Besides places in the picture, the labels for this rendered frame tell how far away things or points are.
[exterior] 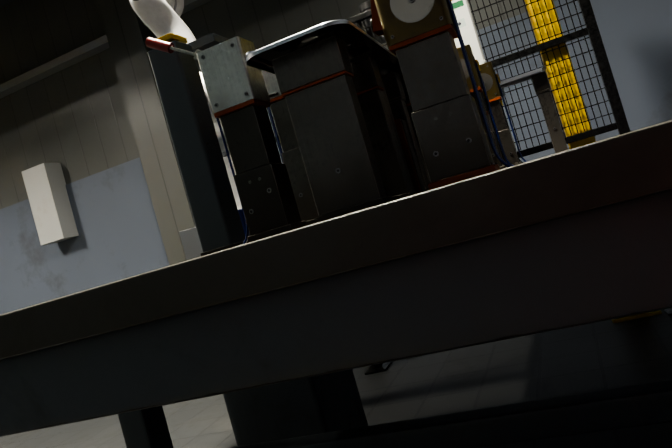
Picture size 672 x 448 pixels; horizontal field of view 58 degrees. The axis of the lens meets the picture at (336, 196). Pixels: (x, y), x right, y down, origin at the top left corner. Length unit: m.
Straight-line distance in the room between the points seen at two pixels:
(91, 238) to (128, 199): 0.50
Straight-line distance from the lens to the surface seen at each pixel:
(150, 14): 2.03
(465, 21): 2.69
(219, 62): 1.13
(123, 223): 5.12
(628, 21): 4.03
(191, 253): 1.92
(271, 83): 1.36
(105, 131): 5.21
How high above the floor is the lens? 0.70
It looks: 2 degrees up
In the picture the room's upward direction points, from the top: 16 degrees counter-clockwise
